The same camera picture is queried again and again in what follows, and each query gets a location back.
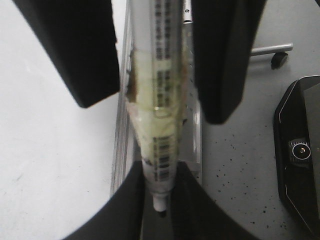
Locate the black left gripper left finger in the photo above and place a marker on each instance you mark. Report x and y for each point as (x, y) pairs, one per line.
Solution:
(80, 39)

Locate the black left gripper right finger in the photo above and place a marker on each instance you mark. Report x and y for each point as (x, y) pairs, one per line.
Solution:
(223, 35)

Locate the grey stand leg with caster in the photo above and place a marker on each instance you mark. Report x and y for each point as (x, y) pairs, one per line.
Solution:
(279, 52)

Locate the black device with round lens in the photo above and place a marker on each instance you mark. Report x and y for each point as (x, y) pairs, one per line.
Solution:
(296, 131)

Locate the white whiteboard with aluminium frame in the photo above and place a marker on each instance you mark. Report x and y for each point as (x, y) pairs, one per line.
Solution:
(66, 172)

